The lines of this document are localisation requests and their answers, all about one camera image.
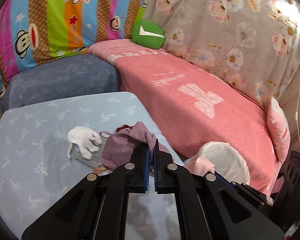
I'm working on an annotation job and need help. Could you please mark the mauve purple cloth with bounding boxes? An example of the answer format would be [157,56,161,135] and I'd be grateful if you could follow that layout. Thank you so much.
[99,121,172,177]

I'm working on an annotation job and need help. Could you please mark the pink cloth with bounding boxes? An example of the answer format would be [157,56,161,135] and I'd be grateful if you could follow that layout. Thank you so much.
[184,156,216,177]

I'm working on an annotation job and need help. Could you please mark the dark red velvet scrunchie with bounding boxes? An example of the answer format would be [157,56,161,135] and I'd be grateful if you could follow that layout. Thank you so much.
[116,124,133,133]

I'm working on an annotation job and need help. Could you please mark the pink blanket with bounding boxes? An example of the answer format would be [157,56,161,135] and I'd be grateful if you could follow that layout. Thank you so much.
[88,40,281,194]

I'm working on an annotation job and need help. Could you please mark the small pink pillow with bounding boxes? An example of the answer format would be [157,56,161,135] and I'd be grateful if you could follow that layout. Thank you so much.
[267,97,290,163]

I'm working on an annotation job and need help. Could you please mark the light blue palm-print sheet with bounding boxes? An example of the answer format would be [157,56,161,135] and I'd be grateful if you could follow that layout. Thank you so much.
[0,92,168,238]

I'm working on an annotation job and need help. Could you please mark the blue-grey velvet pillow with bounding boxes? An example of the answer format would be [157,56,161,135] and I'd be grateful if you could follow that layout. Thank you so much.
[0,54,121,111]

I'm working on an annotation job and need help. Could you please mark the green round check cushion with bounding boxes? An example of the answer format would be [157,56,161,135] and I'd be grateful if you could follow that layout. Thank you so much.
[130,20,165,49]

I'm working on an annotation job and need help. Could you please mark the grey floral quilt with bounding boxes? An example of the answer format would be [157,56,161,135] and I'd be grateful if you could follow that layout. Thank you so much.
[145,0,300,107]

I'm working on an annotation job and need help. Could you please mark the colourful monkey print pillow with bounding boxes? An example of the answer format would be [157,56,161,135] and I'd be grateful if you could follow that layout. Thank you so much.
[0,0,147,97]

